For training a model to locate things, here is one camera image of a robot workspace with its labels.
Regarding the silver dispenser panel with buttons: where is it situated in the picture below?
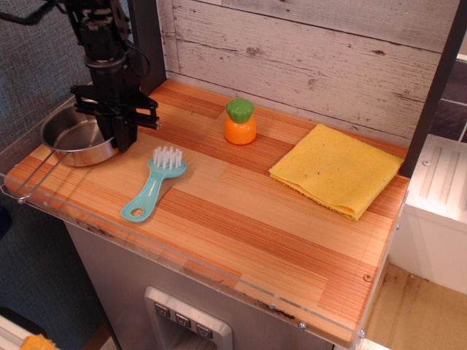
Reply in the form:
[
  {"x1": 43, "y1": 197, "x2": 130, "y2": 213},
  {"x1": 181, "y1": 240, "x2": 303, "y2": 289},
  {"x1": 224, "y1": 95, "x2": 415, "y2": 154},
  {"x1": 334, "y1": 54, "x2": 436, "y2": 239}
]
[{"x1": 144, "y1": 287, "x2": 234, "y2": 349}]

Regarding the dark left frame post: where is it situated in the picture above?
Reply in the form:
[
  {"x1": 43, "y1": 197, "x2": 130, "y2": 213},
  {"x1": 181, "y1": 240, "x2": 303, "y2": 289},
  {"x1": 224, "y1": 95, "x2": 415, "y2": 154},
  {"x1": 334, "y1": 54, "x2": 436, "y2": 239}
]
[{"x1": 127, "y1": 0, "x2": 166, "y2": 95}]

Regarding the orange toy carrot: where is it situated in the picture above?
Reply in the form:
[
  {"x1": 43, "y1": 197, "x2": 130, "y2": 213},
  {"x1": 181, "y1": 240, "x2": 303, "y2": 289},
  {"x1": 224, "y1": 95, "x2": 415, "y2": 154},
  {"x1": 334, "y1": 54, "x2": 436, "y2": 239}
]
[{"x1": 224, "y1": 98, "x2": 257, "y2": 145}]

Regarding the dark frame post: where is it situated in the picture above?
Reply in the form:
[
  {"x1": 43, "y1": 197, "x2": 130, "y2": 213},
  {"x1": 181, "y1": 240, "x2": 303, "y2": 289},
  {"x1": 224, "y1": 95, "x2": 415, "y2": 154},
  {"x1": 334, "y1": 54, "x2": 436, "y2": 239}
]
[
  {"x1": 127, "y1": 0, "x2": 166, "y2": 95},
  {"x1": 399, "y1": 0, "x2": 466, "y2": 178}
]

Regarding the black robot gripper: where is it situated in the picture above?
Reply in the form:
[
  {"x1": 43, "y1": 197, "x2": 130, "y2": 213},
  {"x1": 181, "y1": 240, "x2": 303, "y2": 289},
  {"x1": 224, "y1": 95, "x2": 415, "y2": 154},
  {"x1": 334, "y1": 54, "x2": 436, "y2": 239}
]
[{"x1": 71, "y1": 58, "x2": 161, "y2": 153}]

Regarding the yellow folded rag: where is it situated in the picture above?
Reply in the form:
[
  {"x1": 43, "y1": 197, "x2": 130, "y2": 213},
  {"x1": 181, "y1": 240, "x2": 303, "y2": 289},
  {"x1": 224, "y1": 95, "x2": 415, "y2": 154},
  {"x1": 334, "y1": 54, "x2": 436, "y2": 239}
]
[{"x1": 269, "y1": 124, "x2": 403, "y2": 221}]

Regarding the teal dish brush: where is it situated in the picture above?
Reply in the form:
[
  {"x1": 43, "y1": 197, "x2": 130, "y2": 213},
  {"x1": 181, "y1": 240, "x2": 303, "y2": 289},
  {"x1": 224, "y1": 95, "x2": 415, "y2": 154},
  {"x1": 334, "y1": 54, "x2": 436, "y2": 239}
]
[{"x1": 120, "y1": 146, "x2": 187, "y2": 223}]

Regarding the dark right frame post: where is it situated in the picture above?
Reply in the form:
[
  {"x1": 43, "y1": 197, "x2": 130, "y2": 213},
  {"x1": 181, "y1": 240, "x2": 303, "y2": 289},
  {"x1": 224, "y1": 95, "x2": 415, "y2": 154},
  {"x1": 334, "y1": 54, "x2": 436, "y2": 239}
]
[{"x1": 399, "y1": 0, "x2": 466, "y2": 178}]

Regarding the grey toy fridge cabinet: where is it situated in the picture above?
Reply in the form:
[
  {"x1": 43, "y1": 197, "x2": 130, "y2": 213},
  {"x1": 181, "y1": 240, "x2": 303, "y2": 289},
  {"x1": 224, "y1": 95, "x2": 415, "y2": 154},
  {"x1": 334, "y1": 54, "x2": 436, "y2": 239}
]
[{"x1": 66, "y1": 224, "x2": 333, "y2": 349}]

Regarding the white toy sink unit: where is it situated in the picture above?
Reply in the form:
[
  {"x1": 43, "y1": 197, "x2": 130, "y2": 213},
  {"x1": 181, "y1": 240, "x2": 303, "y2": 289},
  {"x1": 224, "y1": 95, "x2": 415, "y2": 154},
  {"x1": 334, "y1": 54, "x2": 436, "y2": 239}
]
[{"x1": 389, "y1": 135, "x2": 466, "y2": 293}]

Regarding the silver pot with wire handle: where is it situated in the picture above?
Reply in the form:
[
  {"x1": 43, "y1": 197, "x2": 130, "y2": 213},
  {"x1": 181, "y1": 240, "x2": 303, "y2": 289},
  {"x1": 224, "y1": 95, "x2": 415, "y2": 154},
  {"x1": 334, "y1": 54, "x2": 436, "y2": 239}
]
[{"x1": 15, "y1": 104, "x2": 118, "y2": 203}]

